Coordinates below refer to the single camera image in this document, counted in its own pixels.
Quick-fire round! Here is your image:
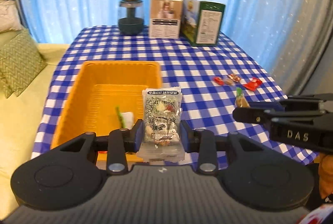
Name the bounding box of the clear mixed nuts packet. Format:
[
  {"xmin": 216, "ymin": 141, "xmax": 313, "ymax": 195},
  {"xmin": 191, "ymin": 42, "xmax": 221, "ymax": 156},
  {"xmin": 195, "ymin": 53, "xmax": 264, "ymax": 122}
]
[{"xmin": 137, "ymin": 87, "xmax": 185, "ymax": 163}]

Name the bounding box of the green brown candy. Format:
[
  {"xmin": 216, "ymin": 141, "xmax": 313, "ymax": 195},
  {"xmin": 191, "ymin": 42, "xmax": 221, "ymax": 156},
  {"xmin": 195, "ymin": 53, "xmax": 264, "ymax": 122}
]
[{"xmin": 235, "ymin": 87, "xmax": 250, "ymax": 108}]

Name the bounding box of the red pillow candy packet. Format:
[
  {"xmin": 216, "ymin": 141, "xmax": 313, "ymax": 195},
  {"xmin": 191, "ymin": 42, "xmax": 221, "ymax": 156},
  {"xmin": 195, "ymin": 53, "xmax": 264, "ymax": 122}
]
[{"xmin": 243, "ymin": 77, "xmax": 262, "ymax": 92}]

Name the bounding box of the small red candy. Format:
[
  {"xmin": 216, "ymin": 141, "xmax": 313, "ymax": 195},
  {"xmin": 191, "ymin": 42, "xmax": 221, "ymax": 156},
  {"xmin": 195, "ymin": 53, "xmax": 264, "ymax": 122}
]
[{"xmin": 213, "ymin": 76, "xmax": 224, "ymax": 85}]

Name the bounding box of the red white twisted candy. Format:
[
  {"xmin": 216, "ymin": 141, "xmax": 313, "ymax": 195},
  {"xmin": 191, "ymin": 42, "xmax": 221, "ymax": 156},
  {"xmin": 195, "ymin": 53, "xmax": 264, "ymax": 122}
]
[{"xmin": 227, "ymin": 74, "xmax": 241, "ymax": 83}]

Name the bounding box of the right hand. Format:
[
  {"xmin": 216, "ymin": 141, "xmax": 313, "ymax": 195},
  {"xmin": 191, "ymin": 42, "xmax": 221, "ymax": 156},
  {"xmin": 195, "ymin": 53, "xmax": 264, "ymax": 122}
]
[{"xmin": 318, "ymin": 153, "xmax": 333, "ymax": 199}]

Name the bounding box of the orange plastic tray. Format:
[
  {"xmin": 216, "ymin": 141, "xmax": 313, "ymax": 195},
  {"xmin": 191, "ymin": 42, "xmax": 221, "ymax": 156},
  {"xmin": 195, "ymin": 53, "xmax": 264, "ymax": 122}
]
[{"xmin": 51, "ymin": 61, "xmax": 162, "ymax": 148}]

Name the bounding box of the blue white checkered tablecloth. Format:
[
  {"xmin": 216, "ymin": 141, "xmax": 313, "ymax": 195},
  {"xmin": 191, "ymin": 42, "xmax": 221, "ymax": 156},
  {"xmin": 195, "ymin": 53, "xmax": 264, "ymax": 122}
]
[{"xmin": 32, "ymin": 25, "xmax": 317, "ymax": 164}]

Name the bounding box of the clear wrapped amber candy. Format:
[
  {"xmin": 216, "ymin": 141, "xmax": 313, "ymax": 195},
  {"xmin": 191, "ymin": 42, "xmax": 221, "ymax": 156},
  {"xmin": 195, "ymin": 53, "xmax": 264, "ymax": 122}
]
[{"xmin": 224, "ymin": 78, "xmax": 235, "ymax": 86}]

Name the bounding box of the pale yellow sofa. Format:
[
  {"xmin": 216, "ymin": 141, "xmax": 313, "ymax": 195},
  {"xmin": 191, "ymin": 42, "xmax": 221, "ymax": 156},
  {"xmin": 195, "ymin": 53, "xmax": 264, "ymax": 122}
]
[{"xmin": 1, "ymin": 30, "xmax": 69, "ymax": 218}]

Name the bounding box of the grey side curtain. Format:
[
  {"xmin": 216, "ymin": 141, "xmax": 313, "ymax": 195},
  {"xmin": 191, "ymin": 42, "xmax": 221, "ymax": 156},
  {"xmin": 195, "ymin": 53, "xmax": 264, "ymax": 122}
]
[{"xmin": 270, "ymin": 0, "xmax": 332, "ymax": 94}]

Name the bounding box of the dark glass jar lamp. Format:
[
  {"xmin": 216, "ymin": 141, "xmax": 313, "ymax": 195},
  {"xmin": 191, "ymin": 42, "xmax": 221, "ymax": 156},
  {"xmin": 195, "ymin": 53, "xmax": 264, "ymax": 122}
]
[{"xmin": 118, "ymin": 0, "xmax": 144, "ymax": 36}]

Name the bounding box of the green carton box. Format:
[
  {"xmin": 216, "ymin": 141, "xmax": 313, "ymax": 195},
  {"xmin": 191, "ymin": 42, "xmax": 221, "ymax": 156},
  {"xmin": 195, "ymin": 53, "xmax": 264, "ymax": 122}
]
[{"xmin": 181, "ymin": 0, "xmax": 226, "ymax": 46}]

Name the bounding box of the green zigzag cushion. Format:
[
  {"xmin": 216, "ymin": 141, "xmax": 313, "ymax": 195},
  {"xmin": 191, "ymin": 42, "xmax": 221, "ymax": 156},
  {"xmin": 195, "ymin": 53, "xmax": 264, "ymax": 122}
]
[{"xmin": 1, "ymin": 30, "xmax": 47, "ymax": 98}]

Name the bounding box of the white beige product box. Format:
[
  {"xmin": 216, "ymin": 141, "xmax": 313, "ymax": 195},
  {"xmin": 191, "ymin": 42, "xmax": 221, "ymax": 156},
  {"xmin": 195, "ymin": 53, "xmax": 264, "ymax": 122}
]
[{"xmin": 148, "ymin": 0, "xmax": 183, "ymax": 39}]

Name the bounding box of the white pink pillow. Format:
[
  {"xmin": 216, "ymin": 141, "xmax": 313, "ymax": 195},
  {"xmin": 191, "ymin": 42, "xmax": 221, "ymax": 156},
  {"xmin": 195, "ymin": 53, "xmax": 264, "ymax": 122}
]
[{"xmin": 0, "ymin": 0, "xmax": 23, "ymax": 32}]

